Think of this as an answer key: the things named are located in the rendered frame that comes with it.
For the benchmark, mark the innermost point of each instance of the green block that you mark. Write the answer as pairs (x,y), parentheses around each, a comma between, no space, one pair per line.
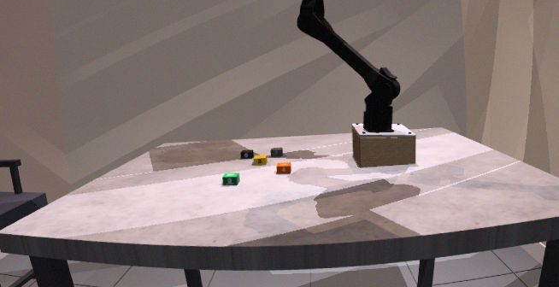
(231,179)

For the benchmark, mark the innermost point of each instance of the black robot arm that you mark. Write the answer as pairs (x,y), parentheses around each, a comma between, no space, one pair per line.
(384,86)

